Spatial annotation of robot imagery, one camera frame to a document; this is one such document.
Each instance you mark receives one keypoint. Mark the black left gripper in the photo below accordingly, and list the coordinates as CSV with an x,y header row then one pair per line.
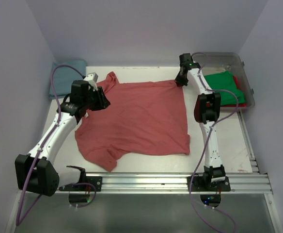
x,y
102,97

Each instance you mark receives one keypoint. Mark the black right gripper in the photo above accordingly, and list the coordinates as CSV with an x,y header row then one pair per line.
x,y
181,77

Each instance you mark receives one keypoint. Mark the clear plastic bin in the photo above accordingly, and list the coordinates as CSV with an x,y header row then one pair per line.
x,y
217,62

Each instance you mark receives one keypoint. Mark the salmon pink t shirt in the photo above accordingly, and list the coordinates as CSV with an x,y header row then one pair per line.
x,y
147,118

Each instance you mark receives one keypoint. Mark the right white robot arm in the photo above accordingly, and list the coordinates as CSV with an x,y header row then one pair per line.
x,y
206,113

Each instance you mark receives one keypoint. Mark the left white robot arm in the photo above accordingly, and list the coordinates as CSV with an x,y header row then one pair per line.
x,y
35,171

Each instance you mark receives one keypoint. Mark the blue folded t shirt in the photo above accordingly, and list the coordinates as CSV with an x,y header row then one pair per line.
x,y
63,77

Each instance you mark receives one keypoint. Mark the green folded t shirt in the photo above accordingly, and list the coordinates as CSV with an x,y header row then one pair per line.
x,y
216,81

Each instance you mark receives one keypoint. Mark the red folded t shirt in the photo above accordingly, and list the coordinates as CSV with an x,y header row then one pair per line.
x,y
239,85

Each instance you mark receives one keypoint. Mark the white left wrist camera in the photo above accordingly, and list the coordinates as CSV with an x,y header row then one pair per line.
x,y
92,78

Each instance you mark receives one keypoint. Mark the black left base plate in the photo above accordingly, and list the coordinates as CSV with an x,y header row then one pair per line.
x,y
96,181

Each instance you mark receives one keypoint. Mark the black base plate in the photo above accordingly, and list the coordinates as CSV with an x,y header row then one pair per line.
x,y
199,185
96,181

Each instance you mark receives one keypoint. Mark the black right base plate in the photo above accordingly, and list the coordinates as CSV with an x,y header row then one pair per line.
x,y
199,185

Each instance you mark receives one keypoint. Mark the aluminium mounting rail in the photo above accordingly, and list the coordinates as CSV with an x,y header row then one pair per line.
x,y
176,183

